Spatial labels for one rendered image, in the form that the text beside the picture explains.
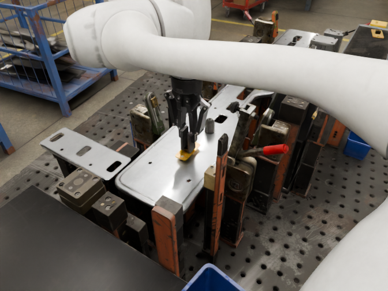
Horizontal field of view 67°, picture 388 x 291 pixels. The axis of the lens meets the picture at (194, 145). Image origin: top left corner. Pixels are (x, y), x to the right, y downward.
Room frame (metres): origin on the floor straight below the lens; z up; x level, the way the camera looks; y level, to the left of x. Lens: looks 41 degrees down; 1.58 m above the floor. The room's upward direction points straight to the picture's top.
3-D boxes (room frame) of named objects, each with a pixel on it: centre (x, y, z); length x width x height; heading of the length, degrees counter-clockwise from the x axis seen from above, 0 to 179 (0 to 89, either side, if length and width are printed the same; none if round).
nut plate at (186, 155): (0.63, 0.02, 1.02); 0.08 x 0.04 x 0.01; 148
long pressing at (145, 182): (1.05, -0.23, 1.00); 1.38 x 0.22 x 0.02; 148
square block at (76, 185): (0.47, 0.27, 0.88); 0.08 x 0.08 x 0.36; 58
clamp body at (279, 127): (0.68, -0.24, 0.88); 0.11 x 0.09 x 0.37; 58
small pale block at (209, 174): (0.50, -0.05, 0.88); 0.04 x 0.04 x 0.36; 58
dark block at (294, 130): (0.72, -0.29, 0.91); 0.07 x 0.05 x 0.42; 58
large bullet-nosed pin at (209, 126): (0.74, -0.05, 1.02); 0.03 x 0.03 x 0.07
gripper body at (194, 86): (0.63, 0.02, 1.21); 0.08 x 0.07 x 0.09; 58
